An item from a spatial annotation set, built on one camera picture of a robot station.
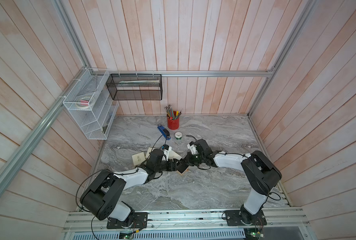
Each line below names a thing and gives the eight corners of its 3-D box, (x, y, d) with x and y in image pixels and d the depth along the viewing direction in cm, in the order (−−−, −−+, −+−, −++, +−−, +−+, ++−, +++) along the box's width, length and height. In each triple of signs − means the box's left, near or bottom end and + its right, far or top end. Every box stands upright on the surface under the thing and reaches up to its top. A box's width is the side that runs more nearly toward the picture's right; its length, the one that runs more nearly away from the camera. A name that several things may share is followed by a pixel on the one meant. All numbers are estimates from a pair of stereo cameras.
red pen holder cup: (167, 129, 113) (166, 121, 106) (167, 123, 117) (167, 114, 110) (179, 129, 113) (179, 121, 106) (178, 123, 117) (179, 114, 110)
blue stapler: (167, 140, 106) (167, 137, 103) (157, 127, 114) (156, 124, 111) (172, 138, 108) (172, 135, 104) (161, 125, 116) (161, 122, 112)
